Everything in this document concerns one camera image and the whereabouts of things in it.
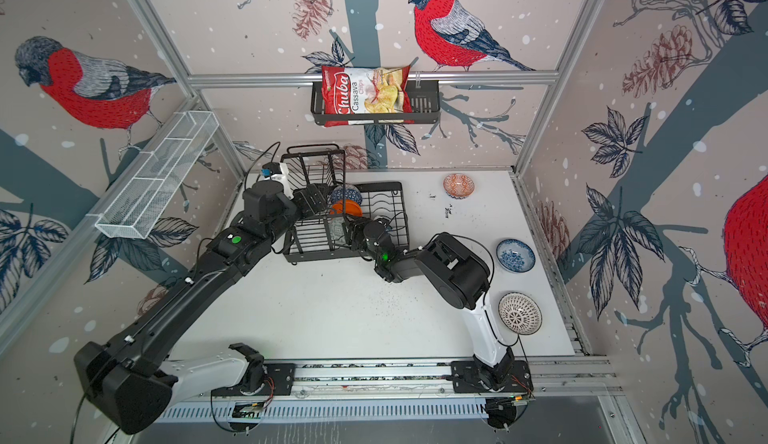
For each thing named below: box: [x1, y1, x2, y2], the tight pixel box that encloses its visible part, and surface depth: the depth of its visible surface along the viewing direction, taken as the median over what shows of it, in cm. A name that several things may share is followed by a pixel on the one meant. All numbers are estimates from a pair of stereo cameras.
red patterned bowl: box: [443, 173, 475, 199], surface depth 116 cm
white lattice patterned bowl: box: [497, 292, 543, 336], surface depth 83 cm
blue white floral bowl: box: [496, 238, 536, 274], surface depth 96 cm
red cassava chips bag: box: [321, 65, 414, 127], surface depth 90 cm
